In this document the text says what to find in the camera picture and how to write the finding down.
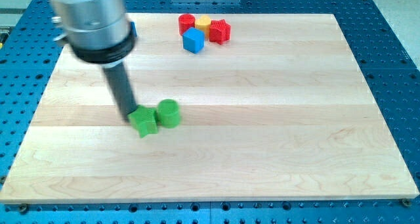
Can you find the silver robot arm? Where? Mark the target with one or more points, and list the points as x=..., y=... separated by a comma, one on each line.
x=99, y=32

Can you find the green cylinder block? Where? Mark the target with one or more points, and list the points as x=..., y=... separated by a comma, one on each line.
x=168, y=113

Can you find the yellow heart block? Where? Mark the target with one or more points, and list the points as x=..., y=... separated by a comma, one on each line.
x=203, y=23

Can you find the red star block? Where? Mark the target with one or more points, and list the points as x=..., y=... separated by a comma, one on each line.
x=219, y=31

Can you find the light wooden board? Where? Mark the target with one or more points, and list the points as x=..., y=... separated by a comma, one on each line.
x=280, y=112

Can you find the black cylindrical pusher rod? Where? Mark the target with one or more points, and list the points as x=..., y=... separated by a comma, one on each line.
x=120, y=86

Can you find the blue block behind arm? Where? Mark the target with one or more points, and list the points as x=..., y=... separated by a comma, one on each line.
x=134, y=30

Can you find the blue cube block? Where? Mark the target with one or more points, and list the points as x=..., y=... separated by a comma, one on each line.
x=193, y=40

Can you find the red cylinder block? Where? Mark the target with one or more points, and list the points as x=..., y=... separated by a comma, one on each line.
x=185, y=22

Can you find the green star block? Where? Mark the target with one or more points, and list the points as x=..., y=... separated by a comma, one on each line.
x=144, y=121

